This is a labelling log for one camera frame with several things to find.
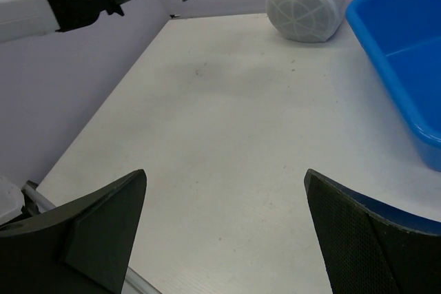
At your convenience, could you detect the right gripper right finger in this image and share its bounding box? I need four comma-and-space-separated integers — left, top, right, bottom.
304, 169, 440, 293

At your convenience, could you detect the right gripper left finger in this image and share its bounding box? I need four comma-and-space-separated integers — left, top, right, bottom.
1, 169, 147, 293

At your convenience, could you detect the blue plastic bin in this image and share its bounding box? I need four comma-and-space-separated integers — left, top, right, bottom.
346, 0, 440, 171

